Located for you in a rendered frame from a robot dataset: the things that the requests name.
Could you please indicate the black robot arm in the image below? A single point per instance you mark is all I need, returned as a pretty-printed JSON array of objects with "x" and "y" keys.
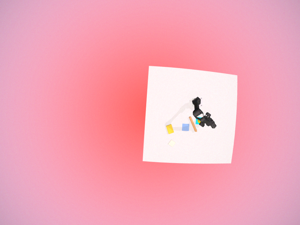
[{"x": 208, "y": 121}]

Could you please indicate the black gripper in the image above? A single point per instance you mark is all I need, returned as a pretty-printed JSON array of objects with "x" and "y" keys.
[{"x": 203, "y": 124}]

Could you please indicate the yellow flat block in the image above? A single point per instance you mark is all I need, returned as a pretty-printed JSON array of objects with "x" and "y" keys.
[{"x": 170, "y": 129}]

